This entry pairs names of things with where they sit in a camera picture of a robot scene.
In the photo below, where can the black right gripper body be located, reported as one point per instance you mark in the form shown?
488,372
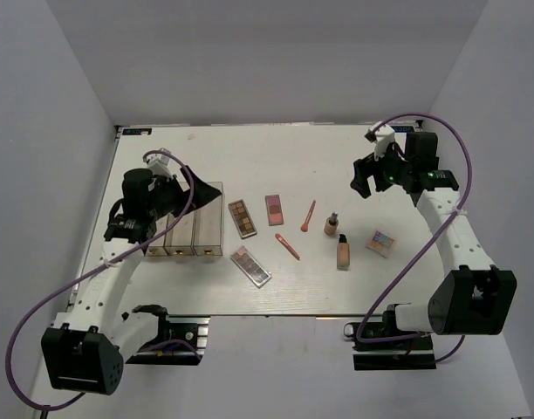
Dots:
389,169

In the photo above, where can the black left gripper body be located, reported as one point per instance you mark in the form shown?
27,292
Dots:
170,197

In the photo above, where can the brown eyeshadow palette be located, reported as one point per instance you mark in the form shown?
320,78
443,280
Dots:
242,219

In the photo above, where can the pink blush palette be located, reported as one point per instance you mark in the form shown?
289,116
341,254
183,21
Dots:
274,210

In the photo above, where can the mauve eyeshadow palette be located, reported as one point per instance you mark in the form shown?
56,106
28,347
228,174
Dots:
250,266

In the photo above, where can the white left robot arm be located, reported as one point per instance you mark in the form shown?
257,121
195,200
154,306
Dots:
87,351

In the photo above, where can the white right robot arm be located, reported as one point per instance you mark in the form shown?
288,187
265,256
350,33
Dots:
475,296

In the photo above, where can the orange makeup brush upper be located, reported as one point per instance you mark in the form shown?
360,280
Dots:
305,225

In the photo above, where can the right clear organizer bin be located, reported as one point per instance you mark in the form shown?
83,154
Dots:
207,238

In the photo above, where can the clear organizer bin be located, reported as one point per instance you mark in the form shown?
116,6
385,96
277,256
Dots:
207,238
178,241
157,248

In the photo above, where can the middle clear organizer bin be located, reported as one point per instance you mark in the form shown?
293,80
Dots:
178,241

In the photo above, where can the left clear organizer bin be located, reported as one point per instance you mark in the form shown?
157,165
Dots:
157,248

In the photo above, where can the small foundation bottle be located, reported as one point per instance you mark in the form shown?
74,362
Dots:
331,224

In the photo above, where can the pastel square eyeshadow palette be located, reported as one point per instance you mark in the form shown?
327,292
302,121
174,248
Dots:
381,243

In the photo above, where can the tall foundation bottle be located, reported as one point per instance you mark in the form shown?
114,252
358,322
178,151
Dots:
343,253

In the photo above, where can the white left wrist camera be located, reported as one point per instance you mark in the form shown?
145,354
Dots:
157,162

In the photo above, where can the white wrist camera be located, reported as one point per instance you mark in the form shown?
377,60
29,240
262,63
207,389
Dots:
157,162
381,136

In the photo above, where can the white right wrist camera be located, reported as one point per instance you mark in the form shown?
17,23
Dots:
381,136

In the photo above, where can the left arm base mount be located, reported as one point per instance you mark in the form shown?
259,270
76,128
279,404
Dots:
181,342

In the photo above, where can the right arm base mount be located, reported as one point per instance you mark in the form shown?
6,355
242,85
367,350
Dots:
403,355

